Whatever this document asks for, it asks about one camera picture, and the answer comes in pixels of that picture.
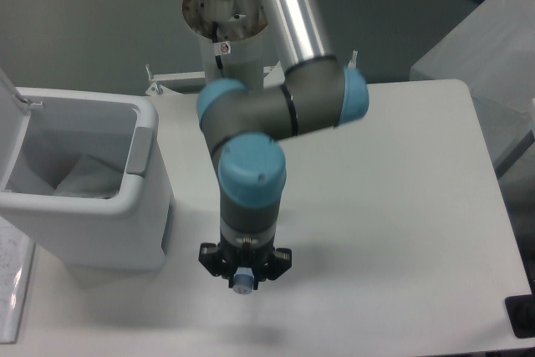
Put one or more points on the white open trash can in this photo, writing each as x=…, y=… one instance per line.
x=44, y=132

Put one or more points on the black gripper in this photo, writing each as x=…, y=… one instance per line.
x=266, y=262

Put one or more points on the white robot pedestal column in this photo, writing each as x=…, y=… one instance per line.
x=229, y=34

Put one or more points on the white table clamp bracket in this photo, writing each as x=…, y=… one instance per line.
x=193, y=82

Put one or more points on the laminated paper sheet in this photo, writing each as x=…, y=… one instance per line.
x=17, y=251

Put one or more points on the black device table corner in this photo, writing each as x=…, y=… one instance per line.
x=520, y=310

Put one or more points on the metal table clamp screw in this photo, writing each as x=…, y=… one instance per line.
x=352, y=64

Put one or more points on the clear plastic bag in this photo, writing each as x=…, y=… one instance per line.
x=90, y=178

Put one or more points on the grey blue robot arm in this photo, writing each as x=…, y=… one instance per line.
x=242, y=129

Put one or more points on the crushed clear plastic bottle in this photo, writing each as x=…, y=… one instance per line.
x=243, y=281

